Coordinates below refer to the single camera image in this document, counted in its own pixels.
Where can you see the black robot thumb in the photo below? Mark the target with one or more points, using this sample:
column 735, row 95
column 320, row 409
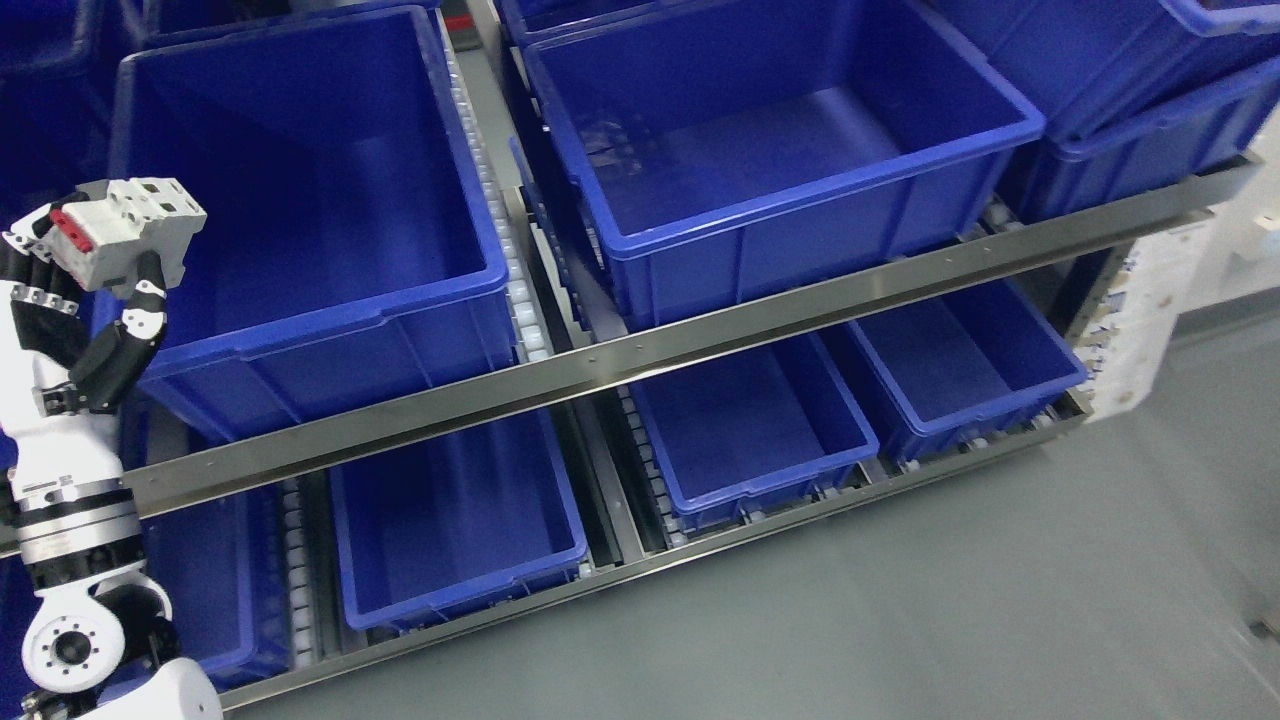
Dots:
column 119, row 354

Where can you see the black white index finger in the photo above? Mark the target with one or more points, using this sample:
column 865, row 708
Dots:
column 47, row 273

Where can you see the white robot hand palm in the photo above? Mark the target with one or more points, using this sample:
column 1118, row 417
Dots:
column 58, row 443

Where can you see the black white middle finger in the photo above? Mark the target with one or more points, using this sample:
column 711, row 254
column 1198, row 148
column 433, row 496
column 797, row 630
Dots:
column 17, row 240

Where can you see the grey red circuit breaker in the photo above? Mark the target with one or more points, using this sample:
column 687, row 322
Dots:
column 99, row 240

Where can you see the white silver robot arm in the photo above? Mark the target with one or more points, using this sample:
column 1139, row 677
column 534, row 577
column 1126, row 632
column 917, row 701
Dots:
column 103, row 644

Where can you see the blue bin lower far left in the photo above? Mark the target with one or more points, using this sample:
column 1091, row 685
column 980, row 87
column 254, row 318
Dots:
column 221, row 562

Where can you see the large blue bin left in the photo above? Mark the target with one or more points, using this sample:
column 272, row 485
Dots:
column 349, row 254

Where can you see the large blue bin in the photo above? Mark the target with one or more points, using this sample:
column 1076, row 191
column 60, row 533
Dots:
column 349, row 254
column 726, row 151

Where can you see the large blue bin centre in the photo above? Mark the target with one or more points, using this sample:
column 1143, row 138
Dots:
column 726, row 151

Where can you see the blue bin lower centre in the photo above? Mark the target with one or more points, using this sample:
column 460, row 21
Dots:
column 752, row 431

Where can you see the blue bin lower right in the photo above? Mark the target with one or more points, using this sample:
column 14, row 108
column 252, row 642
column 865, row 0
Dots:
column 941, row 372

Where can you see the blue bin upper right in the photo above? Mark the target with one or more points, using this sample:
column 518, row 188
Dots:
column 1137, row 95

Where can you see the steel shelf rail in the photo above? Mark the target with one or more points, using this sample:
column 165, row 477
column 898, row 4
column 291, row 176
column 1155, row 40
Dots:
column 251, row 463

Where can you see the white shelf upright post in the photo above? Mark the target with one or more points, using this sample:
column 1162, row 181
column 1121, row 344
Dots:
column 1229, row 254

